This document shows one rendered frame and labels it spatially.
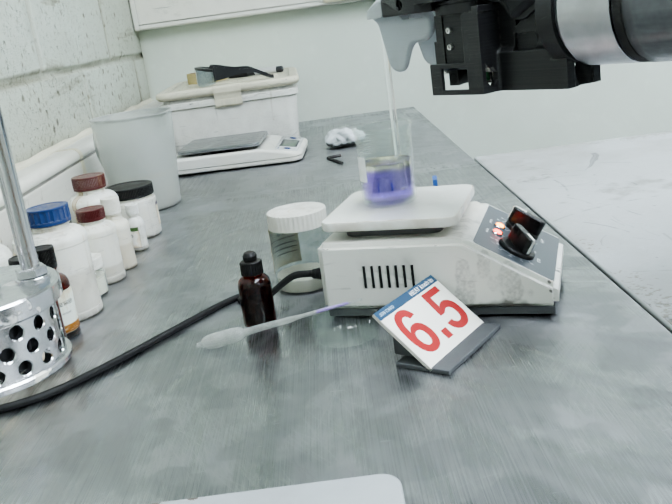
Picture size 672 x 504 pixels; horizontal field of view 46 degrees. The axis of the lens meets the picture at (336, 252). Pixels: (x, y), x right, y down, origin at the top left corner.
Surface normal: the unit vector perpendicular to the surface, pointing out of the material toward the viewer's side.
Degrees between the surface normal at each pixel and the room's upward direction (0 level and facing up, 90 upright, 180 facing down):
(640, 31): 118
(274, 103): 93
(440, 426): 0
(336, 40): 90
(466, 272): 90
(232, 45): 90
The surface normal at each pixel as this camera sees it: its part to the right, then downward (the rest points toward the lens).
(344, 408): -0.13, -0.95
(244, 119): 0.07, 0.33
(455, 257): -0.29, 0.31
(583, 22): -0.73, 0.45
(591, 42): -0.62, 0.70
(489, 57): 0.61, 0.14
